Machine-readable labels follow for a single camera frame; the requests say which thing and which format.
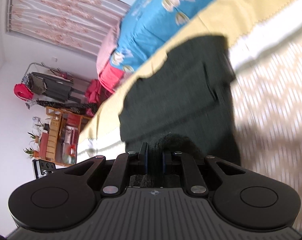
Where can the pink blanket on bed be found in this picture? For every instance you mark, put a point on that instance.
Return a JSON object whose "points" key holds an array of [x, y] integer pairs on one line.
{"points": [[109, 44]]}

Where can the pink floral curtain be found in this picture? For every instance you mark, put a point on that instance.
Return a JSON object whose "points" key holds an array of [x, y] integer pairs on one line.
{"points": [[79, 25]]}

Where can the wooden shelf unit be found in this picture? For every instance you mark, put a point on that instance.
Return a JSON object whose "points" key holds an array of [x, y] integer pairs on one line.
{"points": [[59, 139]]}

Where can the red bag on rack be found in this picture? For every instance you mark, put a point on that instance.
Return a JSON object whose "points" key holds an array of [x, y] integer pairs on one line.
{"points": [[23, 92]]}

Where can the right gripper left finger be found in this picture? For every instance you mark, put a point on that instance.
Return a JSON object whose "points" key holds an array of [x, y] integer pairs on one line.
{"points": [[124, 166]]}

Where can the yellow beige patterned table cloth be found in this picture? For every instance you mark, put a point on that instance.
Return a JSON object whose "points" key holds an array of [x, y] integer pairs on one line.
{"points": [[265, 50]]}

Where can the red bed sheet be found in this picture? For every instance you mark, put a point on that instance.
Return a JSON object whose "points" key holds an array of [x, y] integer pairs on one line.
{"points": [[110, 76]]}

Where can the blue floral bed quilt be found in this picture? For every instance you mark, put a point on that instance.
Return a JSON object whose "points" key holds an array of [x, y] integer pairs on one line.
{"points": [[147, 26]]}

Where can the red clothes pile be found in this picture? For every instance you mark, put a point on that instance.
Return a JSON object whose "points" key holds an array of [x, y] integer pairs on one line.
{"points": [[96, 93]]}

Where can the dark green knit garment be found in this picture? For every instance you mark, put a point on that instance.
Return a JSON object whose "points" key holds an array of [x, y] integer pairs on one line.
{"points": [[185, 106]]}

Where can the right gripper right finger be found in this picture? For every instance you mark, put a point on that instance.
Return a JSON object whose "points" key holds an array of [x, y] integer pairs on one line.
{"points": [[184, 166]]}

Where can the metal clothes rack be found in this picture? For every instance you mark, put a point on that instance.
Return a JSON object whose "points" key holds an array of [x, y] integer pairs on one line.
{"points": [[42, 81]]}

